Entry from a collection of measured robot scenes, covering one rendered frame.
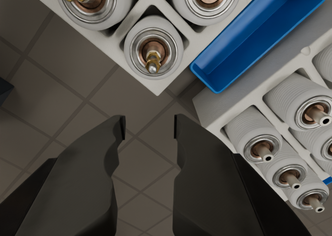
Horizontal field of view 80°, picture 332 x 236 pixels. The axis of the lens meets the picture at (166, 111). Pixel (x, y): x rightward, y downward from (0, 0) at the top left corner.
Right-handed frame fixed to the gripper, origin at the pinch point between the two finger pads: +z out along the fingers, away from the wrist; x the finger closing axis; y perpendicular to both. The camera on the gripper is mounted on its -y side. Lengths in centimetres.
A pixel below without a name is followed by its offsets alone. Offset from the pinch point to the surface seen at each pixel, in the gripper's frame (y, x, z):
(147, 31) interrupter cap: -2.6, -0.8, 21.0
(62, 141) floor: 36, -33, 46
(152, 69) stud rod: 0.6, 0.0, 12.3
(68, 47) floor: 4, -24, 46
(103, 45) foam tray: 0.7, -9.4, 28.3
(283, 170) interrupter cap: 26.7, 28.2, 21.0
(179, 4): -6.1, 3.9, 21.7
